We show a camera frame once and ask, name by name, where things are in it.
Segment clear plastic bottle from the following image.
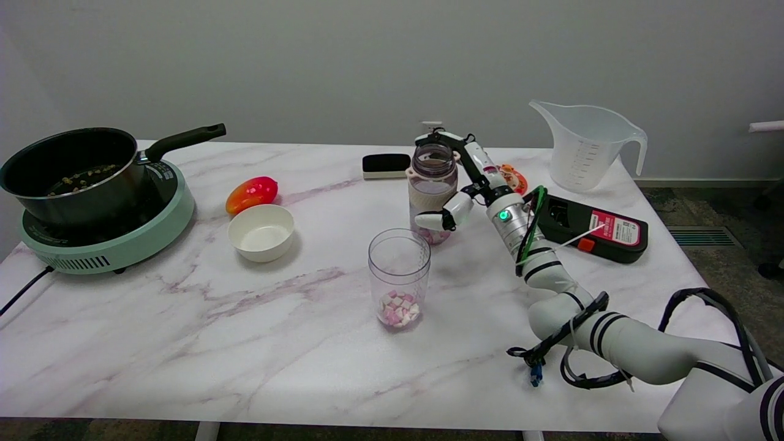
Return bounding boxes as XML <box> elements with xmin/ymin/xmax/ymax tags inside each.
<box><xmin>405</xmin><ymin>143</ymin><xmax>460</xmax><ymax>246</ymax></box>

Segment black chair base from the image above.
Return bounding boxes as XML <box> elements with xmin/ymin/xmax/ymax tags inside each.
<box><xmin>755</xmin><ymin>181</ymin><xmax>784</xmax><ymax>279</ymax></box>

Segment brown cooked food bits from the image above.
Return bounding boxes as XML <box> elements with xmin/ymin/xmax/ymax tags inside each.
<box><xmin>48</xmin><ymin>163</ymin><xmax>117</xmax><ymax>197</ymax></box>

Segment black whiteboard eraser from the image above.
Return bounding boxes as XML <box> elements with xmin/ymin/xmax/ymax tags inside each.
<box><xmin>362</xmin><ymin>153</ymin><xmax>412</xmax><ymax>180</ymax></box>

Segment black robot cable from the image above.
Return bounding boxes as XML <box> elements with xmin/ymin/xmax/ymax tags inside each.
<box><xmin>507</xmin><ymin>288</ymin><xmax>774</xmax><ymax>390</ymax></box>

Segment black saucepan with handle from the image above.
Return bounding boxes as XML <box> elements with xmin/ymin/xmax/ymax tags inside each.
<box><xmin>0</xmin><ymin>123</ymin><xmax>227</xmax><ymax>228</ymax></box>

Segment black power cord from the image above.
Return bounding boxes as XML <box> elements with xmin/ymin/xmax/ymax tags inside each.
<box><xmin>0</xmin><ymin>265</ymin><xmax>55</xmax><ymax>316</ymax></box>

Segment red orange mango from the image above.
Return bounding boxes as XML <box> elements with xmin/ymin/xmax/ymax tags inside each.
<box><xmin>225</xmin><ymin>176</ymin><xmax>279</xmax><ymax>216</ymax></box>

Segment pink white marshmallow pieces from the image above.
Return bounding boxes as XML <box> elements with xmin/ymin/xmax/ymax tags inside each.
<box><xmin>379</xmin><ymin>290</ymin><xmax>421</xmax><ymax>327</ymax></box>

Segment green robot cable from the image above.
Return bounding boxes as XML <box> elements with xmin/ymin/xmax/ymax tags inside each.
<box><xmin>516</xmin><ymin>186</ymin><xmax>548</xmax><ymax>261</ymax></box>

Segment black device with red label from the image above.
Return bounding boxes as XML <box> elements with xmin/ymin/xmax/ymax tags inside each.
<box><xmin>532</xmin><ymin>193</ymin><xmax>649</xmax><ymax>264</ymax></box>

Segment white round bowl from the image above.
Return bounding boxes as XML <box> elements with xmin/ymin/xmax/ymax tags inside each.
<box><xmin>227</xmin><ymin>204</ymin><xmax>295</xmax><ymax>263</ymax></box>

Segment mint green induction cooker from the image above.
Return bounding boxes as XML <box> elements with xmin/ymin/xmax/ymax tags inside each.
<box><xmin>18</xmin><ymin>158</ymin><xmax>195</xmax><ymax>274</ymax></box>

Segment translucent plastic measuring jug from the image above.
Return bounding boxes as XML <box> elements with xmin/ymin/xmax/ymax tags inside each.
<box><xmin>529</xmin><ymin>100</ymin><xmax>648</xmax><ymax>193</ymax></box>

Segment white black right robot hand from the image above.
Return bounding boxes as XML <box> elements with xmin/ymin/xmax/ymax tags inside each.
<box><xmin>413</xmin><ymin>121</ymin><xmax>512</xmax><ymax>232</ymax></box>

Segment floor vent grille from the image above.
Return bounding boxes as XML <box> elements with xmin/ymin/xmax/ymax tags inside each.
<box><xmin>666</xmin><ymin>226</ymin><xmax>743</xmax><ymax>249</ymax></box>

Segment clear plastic cup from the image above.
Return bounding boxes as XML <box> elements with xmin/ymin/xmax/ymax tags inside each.
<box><xmin>367</xmin><ymin>228</ymin><xmax>431</xmax><ymax>331</ymax></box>

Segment white zip tie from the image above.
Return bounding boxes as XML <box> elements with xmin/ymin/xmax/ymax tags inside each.
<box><xmin>518</xmin><ymin>224</ymin><xmax>607</xmax><ymax>265</ymax></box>

